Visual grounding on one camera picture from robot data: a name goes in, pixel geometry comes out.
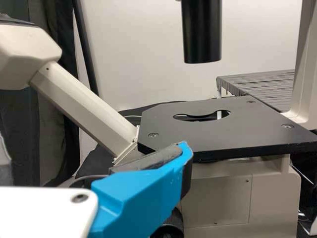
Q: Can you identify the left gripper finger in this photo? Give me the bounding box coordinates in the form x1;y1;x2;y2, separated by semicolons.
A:
89;140;194;238

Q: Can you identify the cream microscope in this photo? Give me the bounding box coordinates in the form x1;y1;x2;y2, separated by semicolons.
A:
0;0;317;238

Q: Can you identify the black platform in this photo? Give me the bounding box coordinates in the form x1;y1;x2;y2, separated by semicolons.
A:
216;69;297;114

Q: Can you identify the grey cable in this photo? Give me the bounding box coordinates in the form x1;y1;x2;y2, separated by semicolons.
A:
69;173;110;188

